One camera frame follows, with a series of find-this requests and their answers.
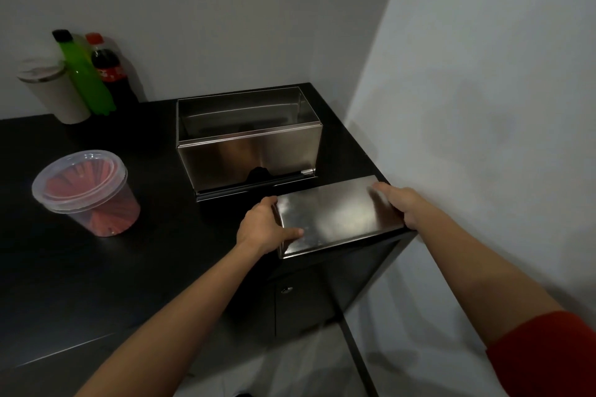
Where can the stainless steel lid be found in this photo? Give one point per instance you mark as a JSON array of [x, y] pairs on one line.
[[337, 215]]

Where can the person's left forearm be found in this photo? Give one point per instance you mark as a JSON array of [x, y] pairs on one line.
[[181, 313]]

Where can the red sleeve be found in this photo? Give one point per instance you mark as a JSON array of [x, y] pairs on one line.
[[544, 355]]

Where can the clear plastic lidded tub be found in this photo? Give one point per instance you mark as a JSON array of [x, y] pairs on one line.
[[86, 194]]

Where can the white tumbler with lid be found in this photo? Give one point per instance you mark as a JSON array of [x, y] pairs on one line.
[[53, 89]]

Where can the person's left thumb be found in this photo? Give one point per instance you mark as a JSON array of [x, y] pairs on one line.
[[288, 234]]

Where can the person's left hand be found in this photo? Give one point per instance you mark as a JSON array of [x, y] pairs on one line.
[[258, 229]]

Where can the stainless steel dispenser box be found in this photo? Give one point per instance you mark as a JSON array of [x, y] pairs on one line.
[[249, 143]]

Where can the black cabinet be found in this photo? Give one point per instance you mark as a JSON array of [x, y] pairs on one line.
[[139, 234]]

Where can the person's right forearm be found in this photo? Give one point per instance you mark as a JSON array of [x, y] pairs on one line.
[[479, 280]]

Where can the green plastic bottle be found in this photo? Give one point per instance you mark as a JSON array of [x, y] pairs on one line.
[[86, 75]]

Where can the person's right thumb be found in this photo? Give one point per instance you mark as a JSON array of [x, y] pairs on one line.
[[385, 191]]

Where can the dark cola bottle red cap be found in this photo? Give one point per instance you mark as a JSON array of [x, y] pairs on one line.
[[111, 71]]

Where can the person's right hand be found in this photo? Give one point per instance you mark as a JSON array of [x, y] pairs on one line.
[[406, 205]]

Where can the silver cabinet lock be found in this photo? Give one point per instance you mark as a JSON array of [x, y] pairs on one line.
[[286, 290]]

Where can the bundle of red straws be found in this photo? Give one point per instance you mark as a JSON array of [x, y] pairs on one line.
[[100, 199]]

